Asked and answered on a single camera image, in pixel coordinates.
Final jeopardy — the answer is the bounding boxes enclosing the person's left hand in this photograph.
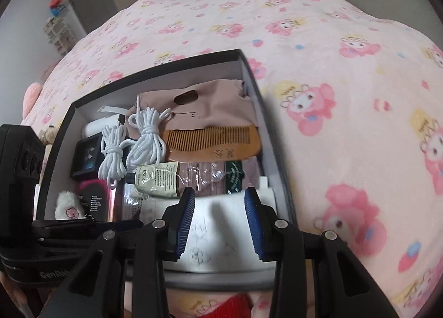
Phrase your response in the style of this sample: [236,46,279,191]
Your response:
[0,270,45,318]

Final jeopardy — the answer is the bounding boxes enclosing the colourful plastic toy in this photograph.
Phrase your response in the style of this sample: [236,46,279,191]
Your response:
[48,0,66,17]

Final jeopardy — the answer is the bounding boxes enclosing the beige cloth pouch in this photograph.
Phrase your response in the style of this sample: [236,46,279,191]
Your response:
[125,79,258,132]

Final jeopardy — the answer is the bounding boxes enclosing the white fluffy keychain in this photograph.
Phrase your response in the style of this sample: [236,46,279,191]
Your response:
[55,191,85,220]

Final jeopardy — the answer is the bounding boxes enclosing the white notebook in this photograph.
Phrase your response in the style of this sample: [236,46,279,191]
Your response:
[138,176,277,272]

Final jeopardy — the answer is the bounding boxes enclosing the white rope bundle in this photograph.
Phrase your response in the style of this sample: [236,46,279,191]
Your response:
[126,96,172,175]
[98,124,127,189]

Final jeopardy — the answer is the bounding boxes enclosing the wooden comb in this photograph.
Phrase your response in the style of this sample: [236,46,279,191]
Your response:
[163,124,262,163]

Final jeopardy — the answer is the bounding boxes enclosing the pink cartoon printed blanket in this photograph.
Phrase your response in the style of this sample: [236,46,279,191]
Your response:
[21,0,443,318]

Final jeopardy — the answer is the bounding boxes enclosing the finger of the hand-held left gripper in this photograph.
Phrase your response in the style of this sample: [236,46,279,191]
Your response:
[32,217,144,236]

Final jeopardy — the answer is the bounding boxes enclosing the red cloth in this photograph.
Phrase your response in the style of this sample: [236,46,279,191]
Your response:
[208,292,257,318]

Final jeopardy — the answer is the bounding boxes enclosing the white shelf rack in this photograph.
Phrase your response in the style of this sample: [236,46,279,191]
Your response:
[43,17,75,55]

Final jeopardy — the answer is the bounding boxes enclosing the clear packet brown contents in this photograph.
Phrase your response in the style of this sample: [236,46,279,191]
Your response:
[180,157,260,197]

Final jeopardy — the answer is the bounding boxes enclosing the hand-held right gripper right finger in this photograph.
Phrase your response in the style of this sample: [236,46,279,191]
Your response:
[244,187,400,318]

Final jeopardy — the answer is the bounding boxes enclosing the beige plush bear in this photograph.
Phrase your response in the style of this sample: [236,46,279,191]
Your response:
[40,126,58,147]

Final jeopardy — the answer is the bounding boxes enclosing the white charger block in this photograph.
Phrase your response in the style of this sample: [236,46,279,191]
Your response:
[81,114,120,139]

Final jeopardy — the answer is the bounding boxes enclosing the pink and black package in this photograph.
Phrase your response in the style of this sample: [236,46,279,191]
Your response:
[76,179,125,223]

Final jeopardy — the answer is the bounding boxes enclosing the black cardboard box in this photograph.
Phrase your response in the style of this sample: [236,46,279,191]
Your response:
[35,48,300,293]

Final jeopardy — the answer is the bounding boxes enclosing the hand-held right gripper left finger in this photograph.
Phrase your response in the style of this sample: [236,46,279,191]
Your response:
[42,186,196,318]

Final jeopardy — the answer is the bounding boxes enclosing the green hand cream tube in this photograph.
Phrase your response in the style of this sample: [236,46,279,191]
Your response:
[126,162,182,199]

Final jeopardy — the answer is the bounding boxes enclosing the small black box blue print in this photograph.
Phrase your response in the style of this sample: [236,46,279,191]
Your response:
[70,133,104,180]

